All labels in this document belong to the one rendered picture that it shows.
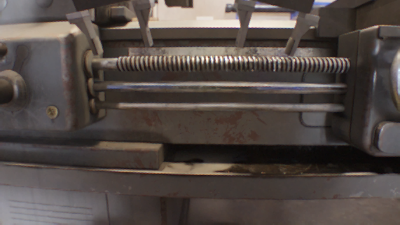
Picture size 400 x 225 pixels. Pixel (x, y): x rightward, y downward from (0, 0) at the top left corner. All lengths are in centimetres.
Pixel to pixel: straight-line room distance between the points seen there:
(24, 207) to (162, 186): 53
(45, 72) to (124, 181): 32
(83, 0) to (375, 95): 66
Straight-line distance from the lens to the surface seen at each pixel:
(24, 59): 61
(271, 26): 63
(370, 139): 59
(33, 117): 62
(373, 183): 63
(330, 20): 67
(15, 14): 83
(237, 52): 59
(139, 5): 46
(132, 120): 66
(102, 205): 73
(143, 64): 54
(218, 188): 50
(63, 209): 81
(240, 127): 63
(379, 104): 58
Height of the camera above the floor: 69
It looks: 7 degrees down
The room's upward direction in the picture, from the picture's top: straight up
